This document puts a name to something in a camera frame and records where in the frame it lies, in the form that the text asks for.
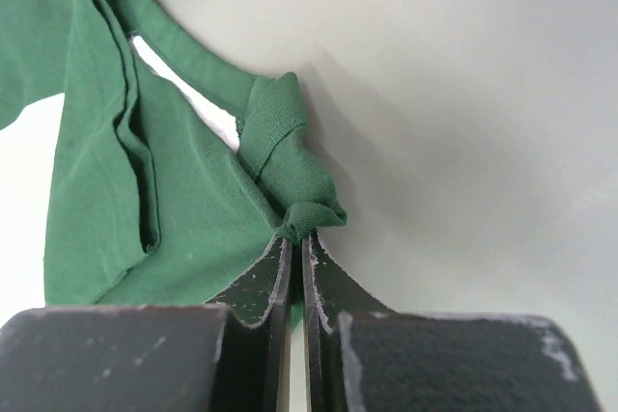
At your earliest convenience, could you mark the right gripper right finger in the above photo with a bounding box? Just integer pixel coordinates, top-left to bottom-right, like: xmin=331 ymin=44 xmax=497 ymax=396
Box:
xmin=302 ymin=233 xmax=601 ymax=411

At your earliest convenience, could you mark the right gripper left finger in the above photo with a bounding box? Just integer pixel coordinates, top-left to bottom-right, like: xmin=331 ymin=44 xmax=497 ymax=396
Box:
xmin=1 ymin=236 xmax=293 ymax=411

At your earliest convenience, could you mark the white and green t-shirt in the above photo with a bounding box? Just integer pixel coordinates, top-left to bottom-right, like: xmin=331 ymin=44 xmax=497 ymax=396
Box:
xmin=1 ymin=0 xmax=347 ymax=317

